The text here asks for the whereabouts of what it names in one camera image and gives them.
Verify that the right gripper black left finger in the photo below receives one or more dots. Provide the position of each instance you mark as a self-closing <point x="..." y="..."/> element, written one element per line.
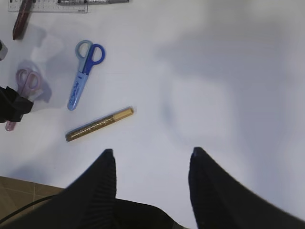
<point x="86" y="204"/>

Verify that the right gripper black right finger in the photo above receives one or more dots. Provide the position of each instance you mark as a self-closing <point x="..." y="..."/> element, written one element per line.
<point x="221" y="202"/>

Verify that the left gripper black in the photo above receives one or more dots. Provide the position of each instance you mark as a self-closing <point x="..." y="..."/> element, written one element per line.
<point x="12" y="105"/>

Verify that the pink purple capped scissors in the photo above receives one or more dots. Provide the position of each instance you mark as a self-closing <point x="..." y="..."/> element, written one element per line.
<point x="28" y="82"/>

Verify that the blue capped scissors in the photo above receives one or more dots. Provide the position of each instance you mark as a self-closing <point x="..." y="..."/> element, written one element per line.
<point x="86" y="63"/>

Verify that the clear plastic ruler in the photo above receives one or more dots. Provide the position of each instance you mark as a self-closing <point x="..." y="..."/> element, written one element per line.
<point x="52" y="6"/>

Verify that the gold glitter marker pen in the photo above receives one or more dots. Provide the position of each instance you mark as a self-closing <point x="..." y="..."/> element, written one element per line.
<point x="99" y="124"/>

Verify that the red marker pen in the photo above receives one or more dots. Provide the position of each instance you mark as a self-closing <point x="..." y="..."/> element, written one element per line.
<point x="21" y="20"/>

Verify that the silver glitter marker pen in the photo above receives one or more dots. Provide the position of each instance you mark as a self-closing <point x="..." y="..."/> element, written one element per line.
<point x="90" y="2"/>

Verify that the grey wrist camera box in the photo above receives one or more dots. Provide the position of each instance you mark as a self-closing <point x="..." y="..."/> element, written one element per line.
<point x="3" y="51"/>

